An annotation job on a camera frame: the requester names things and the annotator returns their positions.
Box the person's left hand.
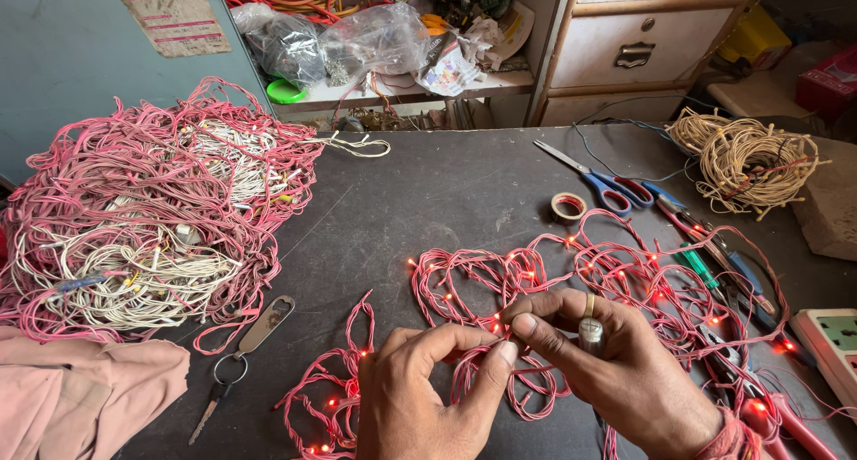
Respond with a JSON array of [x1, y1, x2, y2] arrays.
[[357, 324, 520, 460]]

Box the person's right hand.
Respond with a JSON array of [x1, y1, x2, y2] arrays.
[[501, 288, 724, 460]]

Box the silver metal lighter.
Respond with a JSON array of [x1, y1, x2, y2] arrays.
[[578, 317, 606, 358]]

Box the pink lit light string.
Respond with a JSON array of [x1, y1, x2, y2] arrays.
[[273, 209, 857, 460]]

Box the red wrist thread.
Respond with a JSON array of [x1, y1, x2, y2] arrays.
[[695, 408, 763, 460]]

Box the metal bottle opener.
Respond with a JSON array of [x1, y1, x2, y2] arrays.
[[236, 295, 296, 357]]

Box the small tape roll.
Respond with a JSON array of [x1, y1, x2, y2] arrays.
[[551, 192, 588, 226]]

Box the white power strip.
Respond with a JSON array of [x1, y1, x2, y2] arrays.
[[789, 308, 857, 422]]

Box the dark metal key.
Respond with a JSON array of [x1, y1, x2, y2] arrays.
[[188, 380, 229, 446]]

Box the beige stone block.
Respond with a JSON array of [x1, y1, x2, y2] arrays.
[[790, 136, 857, 262]]

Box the cream drawer cabinet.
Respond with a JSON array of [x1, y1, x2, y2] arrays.
[[524, 0, 765, 128]]

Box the pink cloth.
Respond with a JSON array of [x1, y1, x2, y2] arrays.
[[0, 325, 192, 460]]

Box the red box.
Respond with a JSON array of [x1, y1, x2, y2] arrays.
[[795, 44, 857, 117]]

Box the yellow box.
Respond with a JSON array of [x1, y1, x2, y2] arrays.
[[715, 4, 793, 70]]

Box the cluttered shelf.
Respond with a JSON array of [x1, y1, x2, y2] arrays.
[[220, 0, 537, 133]]

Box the brown paper sheet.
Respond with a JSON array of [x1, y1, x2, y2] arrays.
[[107, 0, 233, 59]]

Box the grey blue metal cabinet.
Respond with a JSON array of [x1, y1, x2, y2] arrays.
[[0, 0, 275, 186]]

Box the green handled screwdriver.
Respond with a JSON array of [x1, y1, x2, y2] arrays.
[[675, 242, 729, 303]]

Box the blue handled hand tool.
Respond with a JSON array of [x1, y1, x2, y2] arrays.
[[641, 181, 779, 317]]

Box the red handled pliers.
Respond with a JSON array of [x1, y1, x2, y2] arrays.
[[698, 323, 841, 460]]

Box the blue handled scissors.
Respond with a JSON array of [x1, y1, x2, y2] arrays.
[[533, 139, 655, 218]]

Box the metal key ring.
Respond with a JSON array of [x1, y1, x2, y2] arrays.
[[213, 353, 249, 386]]

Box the black cable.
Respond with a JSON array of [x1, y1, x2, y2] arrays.
[[571, 95, 720, 184]]

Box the coil of beige light strings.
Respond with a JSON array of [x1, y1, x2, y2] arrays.
[[666, 107, 831, 221]]

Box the heap of pink white light strings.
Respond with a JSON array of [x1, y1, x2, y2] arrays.
[[0, 76, 392, 356]]

